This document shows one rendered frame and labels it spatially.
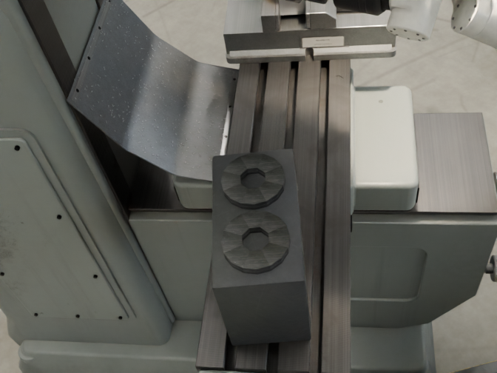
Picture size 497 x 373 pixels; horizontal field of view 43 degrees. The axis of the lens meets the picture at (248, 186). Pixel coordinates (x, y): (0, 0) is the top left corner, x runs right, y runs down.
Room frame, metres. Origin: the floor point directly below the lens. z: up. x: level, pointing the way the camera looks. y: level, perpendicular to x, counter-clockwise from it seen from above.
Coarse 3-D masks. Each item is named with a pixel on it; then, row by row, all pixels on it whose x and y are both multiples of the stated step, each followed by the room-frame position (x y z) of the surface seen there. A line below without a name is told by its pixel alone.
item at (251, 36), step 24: (240, 0) 1.12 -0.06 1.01; (264, 0) 1.05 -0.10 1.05; (240, 24) 1.04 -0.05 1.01; (264, 24) 1.00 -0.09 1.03; (288, 24) 1.01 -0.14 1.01; (360, 24) 0.96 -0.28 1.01; (384, 24) 0.95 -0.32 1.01; (240, 48) 1.01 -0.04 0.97; (264, 48) 1.00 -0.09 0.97; (288, 48) 0.99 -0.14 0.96; (312, 48) 0.98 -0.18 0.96; (336, 48) 0.97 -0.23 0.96; (360, 48) 0.95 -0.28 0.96; (384, 48) 0.94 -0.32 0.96
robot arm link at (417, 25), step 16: (368, 0) 0.74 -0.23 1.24; (384, 0) 0.74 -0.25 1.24; (400, 0) 0.72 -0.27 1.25; (416, 0) 0.71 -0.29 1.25; (432, 0) 0.71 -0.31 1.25; (400, 16) 0.70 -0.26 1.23; (416, 16) 0.69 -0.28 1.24; (432, 16) 0.69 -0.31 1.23; (400, 32) 0.70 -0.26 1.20; (416, 32) 0.68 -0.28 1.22
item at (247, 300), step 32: (224, 160) 0.59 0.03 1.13; (256, 160) 0.57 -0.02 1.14; (288, 160) 0.57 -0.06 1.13; (224, 192) 0.53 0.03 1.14; (256, 192) 0.51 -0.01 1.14; (288, 192) 0.51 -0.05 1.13; (224, 224) 0.48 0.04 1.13; (256, 224) 0.46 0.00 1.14; (288, 224) 0.46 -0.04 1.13; (224, 256) 0.43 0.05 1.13; (256, 256) 0.42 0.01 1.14; (288, 256) 0.41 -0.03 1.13; (224, 288) 0.39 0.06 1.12; (256, 288) 0.38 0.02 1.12; (288, 288) 0.38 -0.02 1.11; (224, 320) 0.39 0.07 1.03; (256, 320) 0.38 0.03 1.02; (288, 320) 0.38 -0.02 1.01
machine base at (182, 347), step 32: (192, 320) 0.82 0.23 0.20; (32, 352) 0.82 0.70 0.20; (64, 352) 0.80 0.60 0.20; (96, 352) 0.78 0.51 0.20; (128, 352) 0.76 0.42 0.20; (160, 352) 0.74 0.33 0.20; (192, 352) 0.72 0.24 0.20; (352, 352) 0.63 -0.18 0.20; (384, 352) 0.61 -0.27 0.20; (416, 352) 0.60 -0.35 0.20
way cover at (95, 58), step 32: (96, 32) 1.00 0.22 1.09; (128, 32) 1.06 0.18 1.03; (96, 64) 0.93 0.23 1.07; (128, 64) 0.98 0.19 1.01; (160, 64) 1.04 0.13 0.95; (192, 64) 1.07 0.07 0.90; (96, 96) 0.87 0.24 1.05; (128, 96) 0.91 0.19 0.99; (160, 96) 0.95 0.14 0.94; (192, 96) 0.98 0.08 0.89; (224, 96) 0.99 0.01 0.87; (128, 128) 0.85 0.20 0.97; (160, 128) 0.88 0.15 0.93; (192, 128) 0.90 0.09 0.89; (224, 128) 0.90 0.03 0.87; (160, 160) 0.80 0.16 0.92; (192, 160) 0.82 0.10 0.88
